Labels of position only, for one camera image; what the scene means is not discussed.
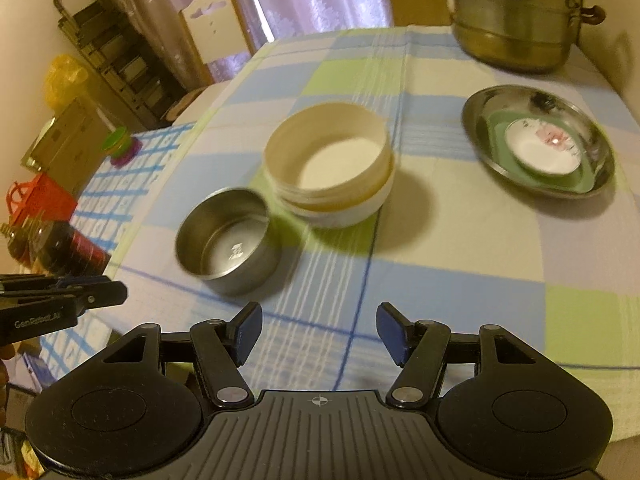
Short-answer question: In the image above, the blue green checked tablecloth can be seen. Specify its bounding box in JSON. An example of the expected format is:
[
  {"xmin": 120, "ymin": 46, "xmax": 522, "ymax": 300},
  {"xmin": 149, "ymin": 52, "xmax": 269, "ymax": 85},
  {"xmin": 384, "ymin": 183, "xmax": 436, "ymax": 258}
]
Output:
[{"xmin": 102, "ymin": 25, "xmax": 640, "ymax": 396}]

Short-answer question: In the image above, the cream plastic bowl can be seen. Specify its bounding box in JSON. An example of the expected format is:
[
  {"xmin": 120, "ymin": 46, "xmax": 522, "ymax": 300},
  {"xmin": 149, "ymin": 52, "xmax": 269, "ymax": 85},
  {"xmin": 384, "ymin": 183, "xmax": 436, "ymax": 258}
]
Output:
[{"xmin": 263, "ymin": 104, "xmax": 391, "ymax": 211}]

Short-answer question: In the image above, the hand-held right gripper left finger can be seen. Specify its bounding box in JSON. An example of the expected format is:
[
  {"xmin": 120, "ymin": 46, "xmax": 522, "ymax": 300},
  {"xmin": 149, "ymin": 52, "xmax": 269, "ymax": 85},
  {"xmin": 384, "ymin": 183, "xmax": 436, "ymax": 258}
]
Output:
[{"xmin": 101, "ymin": 302, "xmax": 263, "ymax": 408}]

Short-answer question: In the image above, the dark bottle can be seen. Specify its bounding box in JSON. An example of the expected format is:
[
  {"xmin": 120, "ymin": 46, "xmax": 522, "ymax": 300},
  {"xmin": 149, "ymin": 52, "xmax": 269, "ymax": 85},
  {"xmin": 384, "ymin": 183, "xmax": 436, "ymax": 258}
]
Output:
[{"xmin": 7, "ymin": 220, "xmax": 111, "ymax": 276}]

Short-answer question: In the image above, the blue grid white tablecloth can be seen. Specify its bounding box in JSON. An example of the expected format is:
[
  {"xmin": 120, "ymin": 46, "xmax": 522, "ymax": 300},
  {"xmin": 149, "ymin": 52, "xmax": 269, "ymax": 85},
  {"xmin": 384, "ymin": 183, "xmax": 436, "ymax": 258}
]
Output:
[{"xmin": 15, "ymin": 125, "xmax": 201, "ymax": 396}]

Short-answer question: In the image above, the small white floral dish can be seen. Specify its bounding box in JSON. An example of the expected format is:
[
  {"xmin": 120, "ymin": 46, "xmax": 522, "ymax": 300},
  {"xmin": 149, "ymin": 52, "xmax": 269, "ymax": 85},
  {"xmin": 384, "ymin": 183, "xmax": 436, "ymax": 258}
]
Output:
[{"xmin": 504, "ymin": 119, "xmax": 583, "ymax": 175}]

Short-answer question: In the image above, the white floral ceramic bowl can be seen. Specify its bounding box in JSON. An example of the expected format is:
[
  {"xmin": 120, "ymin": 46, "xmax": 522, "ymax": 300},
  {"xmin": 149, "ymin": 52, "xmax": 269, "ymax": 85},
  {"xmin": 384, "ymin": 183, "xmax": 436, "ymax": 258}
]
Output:
[{"xmin": 280, "ymin": 160, "xmax": 397, "ymax": 228}]

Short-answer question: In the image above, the green square plate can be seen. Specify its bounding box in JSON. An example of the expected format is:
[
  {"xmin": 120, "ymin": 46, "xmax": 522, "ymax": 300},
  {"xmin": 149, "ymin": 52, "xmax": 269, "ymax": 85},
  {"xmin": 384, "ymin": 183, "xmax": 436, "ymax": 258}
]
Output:
[{"xmin": 482, "ymin": 110, "xmax": 598, "ymax": 193}]

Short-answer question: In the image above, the small stainless steel bowl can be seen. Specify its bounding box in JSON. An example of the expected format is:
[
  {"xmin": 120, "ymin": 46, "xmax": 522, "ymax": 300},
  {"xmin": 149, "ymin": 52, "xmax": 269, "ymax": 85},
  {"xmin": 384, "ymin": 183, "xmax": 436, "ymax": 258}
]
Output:
[{"xmin": 174, "ymin": 187, "xmax": 281, "ymax": 297}]

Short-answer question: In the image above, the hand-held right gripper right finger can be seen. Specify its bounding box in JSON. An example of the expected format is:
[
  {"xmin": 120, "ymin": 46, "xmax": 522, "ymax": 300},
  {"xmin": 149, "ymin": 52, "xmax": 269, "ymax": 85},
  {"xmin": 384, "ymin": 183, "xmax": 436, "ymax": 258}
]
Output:
[{"xmin": 376, "ymin": 302, "xmax": 546, "ymax": 407}]

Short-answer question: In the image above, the dark shelf rack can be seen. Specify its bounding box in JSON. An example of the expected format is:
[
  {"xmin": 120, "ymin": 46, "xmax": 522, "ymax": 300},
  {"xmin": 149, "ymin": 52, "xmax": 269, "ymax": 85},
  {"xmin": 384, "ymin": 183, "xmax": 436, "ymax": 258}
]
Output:
[{"xmin": 54, "ymin": 0, "xmax": 186, "ymax": 126}]

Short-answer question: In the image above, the yellow plastic bag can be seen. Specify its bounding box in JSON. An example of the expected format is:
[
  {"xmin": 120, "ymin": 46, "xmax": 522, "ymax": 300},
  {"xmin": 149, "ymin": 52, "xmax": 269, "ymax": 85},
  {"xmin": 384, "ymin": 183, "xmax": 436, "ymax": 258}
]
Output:
[{"xmin": 46, "ymin": 55, "xmax": 88, "ymax": 107}]

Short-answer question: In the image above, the green and pink toy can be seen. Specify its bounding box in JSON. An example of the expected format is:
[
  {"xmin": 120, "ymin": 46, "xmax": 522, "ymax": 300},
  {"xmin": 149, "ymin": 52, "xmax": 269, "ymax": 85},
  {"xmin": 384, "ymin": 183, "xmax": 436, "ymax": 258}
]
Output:
[{"xmin": 102, "ymin": 129, "xmax": 143, "ymax": 167}]

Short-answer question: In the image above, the white wooden chair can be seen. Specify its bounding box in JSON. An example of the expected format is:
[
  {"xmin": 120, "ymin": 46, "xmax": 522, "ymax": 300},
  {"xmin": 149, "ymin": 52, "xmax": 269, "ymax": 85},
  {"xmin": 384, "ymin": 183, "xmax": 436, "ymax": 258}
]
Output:
[{"xmin": 180, "ymin": 0, "xmax": 256, "ymax": 83}]

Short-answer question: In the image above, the round stainless steel plate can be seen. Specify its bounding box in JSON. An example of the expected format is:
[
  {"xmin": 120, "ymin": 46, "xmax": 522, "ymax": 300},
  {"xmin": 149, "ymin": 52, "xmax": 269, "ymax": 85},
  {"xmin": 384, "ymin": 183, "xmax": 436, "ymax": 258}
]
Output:
[{"xmin": 461, "ymin": 85, "xmax": 617, "ymax": 198}]

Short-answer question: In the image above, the red basket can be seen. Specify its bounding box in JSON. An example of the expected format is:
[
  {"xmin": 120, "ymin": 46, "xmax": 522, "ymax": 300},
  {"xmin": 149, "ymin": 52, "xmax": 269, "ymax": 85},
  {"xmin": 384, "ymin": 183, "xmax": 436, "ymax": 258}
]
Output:
[{"xmin": 6, "ymin": 172, "xmax": 78, "ymax": 231}]

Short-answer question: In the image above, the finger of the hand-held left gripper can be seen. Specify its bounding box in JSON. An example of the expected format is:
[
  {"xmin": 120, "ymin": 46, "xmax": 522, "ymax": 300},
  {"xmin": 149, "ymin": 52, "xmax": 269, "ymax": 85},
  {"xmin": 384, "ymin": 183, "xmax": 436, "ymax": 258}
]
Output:
[
  {"xmin": 0, "ymin": 281, "xmax": 129, "ymax": 314},
  {"xmin": 0, "ymin": 274, "xmax": 112, "ymax": 294}
]

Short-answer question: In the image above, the stainless steel steamer pot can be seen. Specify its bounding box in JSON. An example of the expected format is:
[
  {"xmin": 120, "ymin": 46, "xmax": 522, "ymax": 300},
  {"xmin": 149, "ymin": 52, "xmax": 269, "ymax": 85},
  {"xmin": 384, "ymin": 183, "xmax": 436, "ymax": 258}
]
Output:
[{"xmin": 417, "ymin": 0, "xmax": 608, "ymax": 73}]

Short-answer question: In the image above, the cardboard box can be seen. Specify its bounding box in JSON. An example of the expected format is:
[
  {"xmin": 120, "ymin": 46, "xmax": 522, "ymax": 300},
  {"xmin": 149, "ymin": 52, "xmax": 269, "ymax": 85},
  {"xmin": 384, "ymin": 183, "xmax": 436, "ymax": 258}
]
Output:
[{"xmin": 22, "ymin": 100, "xmax": 108, "ymax": 191}]

